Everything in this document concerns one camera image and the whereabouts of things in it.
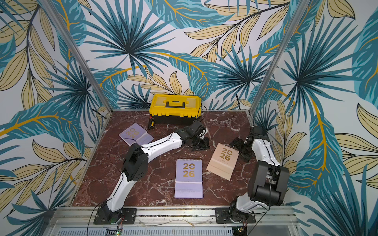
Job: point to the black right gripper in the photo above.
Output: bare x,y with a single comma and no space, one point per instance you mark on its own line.
243,146

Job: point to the pink calendar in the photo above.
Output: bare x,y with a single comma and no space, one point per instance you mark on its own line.
223,161

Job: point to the purple calendar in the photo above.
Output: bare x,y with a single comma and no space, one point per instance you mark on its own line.
136,134
188,181

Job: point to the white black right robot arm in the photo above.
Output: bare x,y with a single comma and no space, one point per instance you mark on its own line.
268,183

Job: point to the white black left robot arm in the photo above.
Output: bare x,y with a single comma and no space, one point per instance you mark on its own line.
136,162

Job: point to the yellow black toolbox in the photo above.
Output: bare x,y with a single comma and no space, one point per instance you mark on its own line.
175,109

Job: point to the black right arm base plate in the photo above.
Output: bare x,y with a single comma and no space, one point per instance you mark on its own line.
226,216

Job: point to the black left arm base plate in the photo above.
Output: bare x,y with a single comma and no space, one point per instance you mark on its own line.
125,216

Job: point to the aluminium front rail frame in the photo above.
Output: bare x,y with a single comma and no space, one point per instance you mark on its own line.
174,221

